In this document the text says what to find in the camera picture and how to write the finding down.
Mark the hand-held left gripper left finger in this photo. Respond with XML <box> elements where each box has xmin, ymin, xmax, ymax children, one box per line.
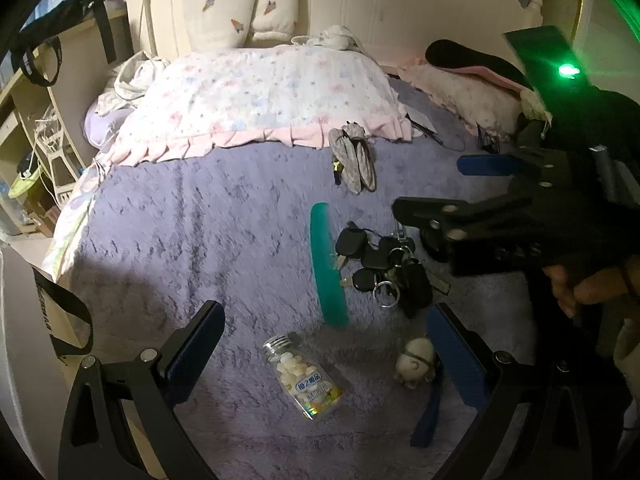
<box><xmin>59</xmin><ymin>301</ymin><xmax>226</xmax><ymax>480</ymax></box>

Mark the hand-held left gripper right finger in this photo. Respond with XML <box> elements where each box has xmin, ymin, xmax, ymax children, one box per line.
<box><xmin>426</xmin><ymin>302</ymin><xmax>626</xmax><ymax>480</ymax></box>

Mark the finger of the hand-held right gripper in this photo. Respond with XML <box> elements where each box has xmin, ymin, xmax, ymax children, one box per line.
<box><xmin>456</xmin><ymin>154</ymin><xmax>552</xmax><ymax>184</ymax></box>
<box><xmin>392</xmin><ymin>196</ymin><xmax>547</xmax><ymax>277</ymax></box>

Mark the bunch of black keys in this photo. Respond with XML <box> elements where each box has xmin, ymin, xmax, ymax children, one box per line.
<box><xmin>334</xmin><ymin>221</ymin><xmax>451</xmax><ymax>319</ymax></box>

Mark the person's right hand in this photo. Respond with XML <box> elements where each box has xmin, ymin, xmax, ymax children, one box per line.
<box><xmin>542</xmin><ymin>260</ymin><xmax>640</xmax><ymax>320</ymax></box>

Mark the small white plush toy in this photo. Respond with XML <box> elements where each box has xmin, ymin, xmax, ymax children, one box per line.
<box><xmin>395</xmin><ymin>337</ymin><xmax>437</xmax><ymax>390</ymax></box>

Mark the pale pink floral pillow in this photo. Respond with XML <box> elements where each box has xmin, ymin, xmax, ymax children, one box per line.
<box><xmin>397</xmin><ymin>60</ymin><xmax>531</xmax><ymax>133</ymax></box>

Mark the grey patterned cloth item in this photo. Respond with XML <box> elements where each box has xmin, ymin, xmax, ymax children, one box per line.
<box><xmin>328</xmin><ymin>122</ymin><xmax>377</xmax><ymax>196</ymax></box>

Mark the black cushion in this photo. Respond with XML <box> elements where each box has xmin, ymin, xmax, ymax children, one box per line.
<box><xmin>425</xmin><ymin>39</ymin><xmax>532</xmax><ymax>89</ymax></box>

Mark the clear bottle of white tablets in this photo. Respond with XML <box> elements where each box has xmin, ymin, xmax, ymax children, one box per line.
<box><xmin>263</xmin><ymin>332</ymin><xmax>345</xmax><ymax>422</ymax></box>

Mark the purple fluffy blanket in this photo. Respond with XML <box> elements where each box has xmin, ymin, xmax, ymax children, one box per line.
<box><xmin>42</xmin><ymin>77</ymin><xmax>551</xmax><ymax>480</ymax></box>

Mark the green plastic comb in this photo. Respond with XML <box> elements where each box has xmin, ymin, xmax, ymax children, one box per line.
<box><xmin>309</xmin><ymin>201</ymin><xmax>351</xmax><ymax>328</ymax></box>

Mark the white crumpled cloth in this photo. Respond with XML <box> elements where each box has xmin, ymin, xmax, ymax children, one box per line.
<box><xmin>291</xmin><ymin>25</ymin><xmax>362</xmax><ymax>52</ymax></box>
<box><xmin>96</xmin><ymin>50</ymin><xmax>172</xmax><ymax>112</ymax></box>

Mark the floral pillow with pink ruffle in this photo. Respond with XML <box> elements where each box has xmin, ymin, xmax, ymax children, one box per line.
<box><xmin>107</xmin><ymin>45</ymin><xmax>414</xmax><ymax>167</ymax></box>

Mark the yellow-green plastic item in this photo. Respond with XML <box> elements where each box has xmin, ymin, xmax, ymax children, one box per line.
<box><xmin>7</xmin><ymin>166</ymin><xmax>44</xmax><ymax>199</ymax></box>

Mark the lilac pillow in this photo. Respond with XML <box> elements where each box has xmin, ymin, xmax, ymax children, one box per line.
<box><xmin>82</xmin><ymin>105</ymin><xmax>132</xmax><ymax>150</ymax></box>

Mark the white ice cream print pillow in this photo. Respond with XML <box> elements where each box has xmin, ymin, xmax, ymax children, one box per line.
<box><xmin>249</xmin><ymin>0</ymin><xmax>300</xmax><ymax>44</ymax></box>
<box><xmin>172</xmin><ymin>0</ymin><xmax>262</xmax><ymax>52</ymax></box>

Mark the beige shelf unit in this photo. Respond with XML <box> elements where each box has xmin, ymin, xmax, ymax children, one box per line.
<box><xmin>0</xmin><ymin>10</ymin><xmax>132</xmax><ymax>238</ymax></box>

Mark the dark blue strap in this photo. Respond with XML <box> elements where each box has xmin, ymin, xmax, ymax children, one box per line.
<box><xmin>411</xmin><ymin>360</ymin><xmax>444</xmax><ymax>448</ymax></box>

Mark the paper bag with black handle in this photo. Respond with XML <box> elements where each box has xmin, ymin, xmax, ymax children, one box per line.
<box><xmin>0</xmin><ymin>242</ymin><xmax>95</xmax><ymax>480</ymax></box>

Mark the white wire rack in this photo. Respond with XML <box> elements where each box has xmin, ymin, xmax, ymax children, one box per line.
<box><xmin>31</xmin><ymin>104</ymin><xmax>85</xmax><ymax>197</ymax></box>

